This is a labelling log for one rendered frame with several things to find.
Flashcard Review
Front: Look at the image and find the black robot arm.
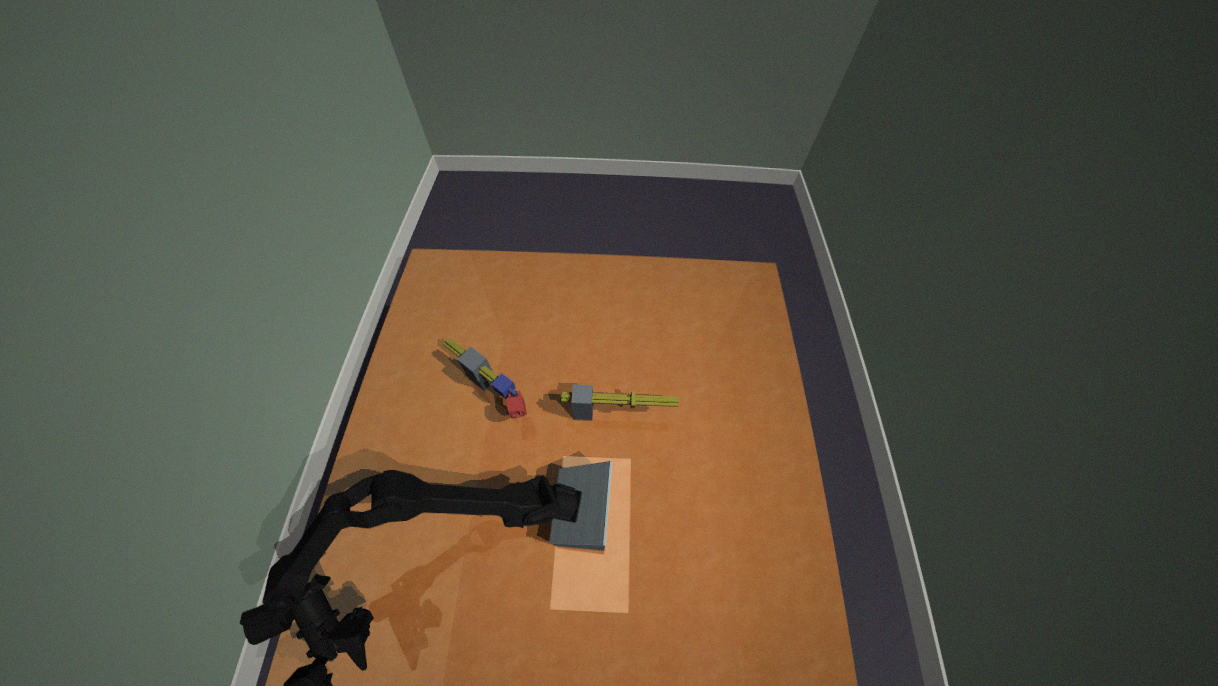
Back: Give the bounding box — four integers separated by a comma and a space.
239, 470, 581, 660

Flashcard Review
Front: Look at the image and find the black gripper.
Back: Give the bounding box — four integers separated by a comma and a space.
283, 606, 367, 686

